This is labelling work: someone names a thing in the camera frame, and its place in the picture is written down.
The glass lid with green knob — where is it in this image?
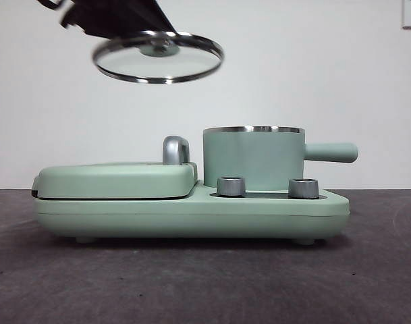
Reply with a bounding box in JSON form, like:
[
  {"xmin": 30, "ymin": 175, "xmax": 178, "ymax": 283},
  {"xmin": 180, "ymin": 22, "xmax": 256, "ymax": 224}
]
[{"xmin": 92, "ymin": 30, "xmax": 225, "ymax": 85}]

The mint green griddle cover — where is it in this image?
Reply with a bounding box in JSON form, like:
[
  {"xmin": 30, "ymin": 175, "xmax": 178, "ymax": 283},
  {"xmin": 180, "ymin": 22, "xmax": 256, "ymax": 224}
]
[{"xmin": 31, "ymin": 161, "xmax": 199, "ymax": 200}]

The silver control knob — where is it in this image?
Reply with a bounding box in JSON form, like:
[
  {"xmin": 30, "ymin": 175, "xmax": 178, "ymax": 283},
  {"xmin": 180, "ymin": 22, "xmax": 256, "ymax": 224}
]
[
  {"xmin": 287, "ymin": 178, "xmax": 320, "ymax": 199},
  {"xmin": 217, "ymin": 176, "xmax": 246, "ymax": 197}
]

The mint green breakfast machine base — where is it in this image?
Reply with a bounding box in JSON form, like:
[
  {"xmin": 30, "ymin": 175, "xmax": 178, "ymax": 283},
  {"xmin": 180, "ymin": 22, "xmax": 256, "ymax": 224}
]
[{"xmin": 32, "ymin": 180, "xmax": 350, "ymax": 244}]

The mint green pot with handle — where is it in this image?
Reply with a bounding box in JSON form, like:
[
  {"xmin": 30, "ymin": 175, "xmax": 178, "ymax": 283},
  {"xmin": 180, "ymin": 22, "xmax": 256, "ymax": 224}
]
[{"xmin": 202, "ymin": 125, "xmax": 360, "ymax": 190}]

